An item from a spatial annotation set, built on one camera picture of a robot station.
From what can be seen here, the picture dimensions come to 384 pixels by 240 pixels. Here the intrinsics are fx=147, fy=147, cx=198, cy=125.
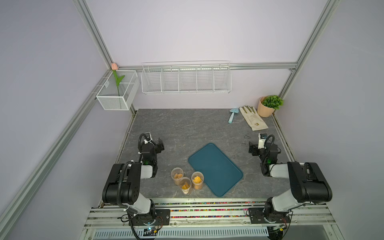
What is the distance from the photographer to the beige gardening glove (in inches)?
44.0

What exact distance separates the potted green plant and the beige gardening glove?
0.13 ft

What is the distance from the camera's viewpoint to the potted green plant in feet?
3.52
